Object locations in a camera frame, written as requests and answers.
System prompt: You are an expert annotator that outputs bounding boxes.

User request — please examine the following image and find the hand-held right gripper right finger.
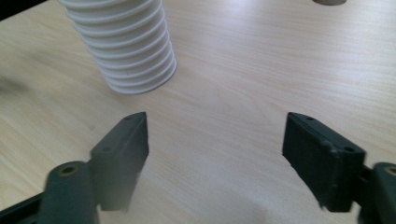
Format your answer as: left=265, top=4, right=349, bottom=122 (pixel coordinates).
left=281, top=112, right=366, bottom=214

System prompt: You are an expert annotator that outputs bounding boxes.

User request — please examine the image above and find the stack of white paper cups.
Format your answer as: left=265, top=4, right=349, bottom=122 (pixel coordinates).
left=59, top=0, right=177, bottom=95

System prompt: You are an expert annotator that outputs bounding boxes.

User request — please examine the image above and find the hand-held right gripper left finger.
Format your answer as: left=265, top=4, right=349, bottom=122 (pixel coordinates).
left=90, top=111, right=149, bottom=213

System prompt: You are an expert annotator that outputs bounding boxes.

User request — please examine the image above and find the round table cable hole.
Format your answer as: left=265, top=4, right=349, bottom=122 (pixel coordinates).
left=312, top=0, right=347, bottom=7

